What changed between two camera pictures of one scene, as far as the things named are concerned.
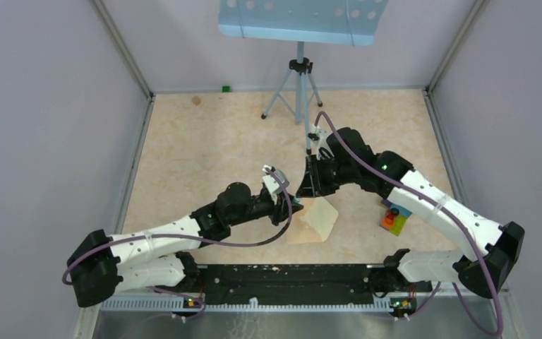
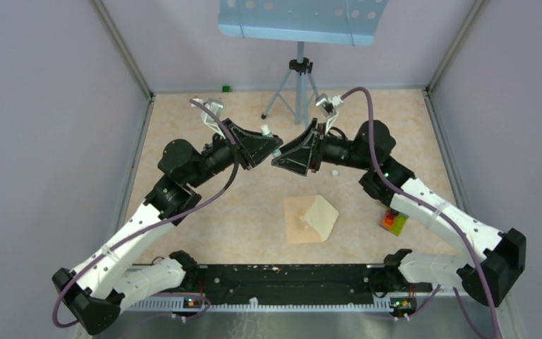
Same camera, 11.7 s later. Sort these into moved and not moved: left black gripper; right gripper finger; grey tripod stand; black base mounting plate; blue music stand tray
Moved: left black gripper; right gripper finger
Not moved: blue music stand tray; grey tripod stand; black base mounting plate
